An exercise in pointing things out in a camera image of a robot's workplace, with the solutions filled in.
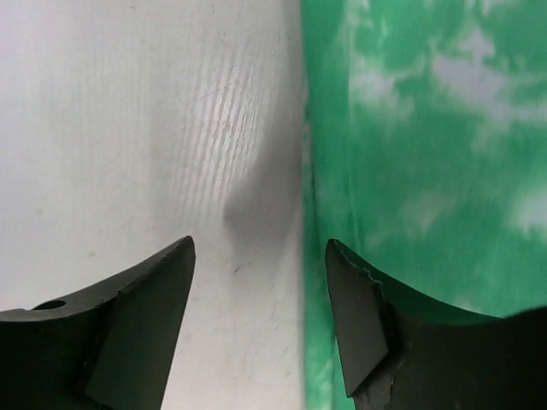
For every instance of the green tie-dye trousers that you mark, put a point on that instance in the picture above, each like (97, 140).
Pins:
(426, 156)

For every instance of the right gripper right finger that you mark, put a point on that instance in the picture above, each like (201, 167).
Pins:
(402, 349)

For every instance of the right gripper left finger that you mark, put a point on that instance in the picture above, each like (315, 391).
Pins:
(108, 346)

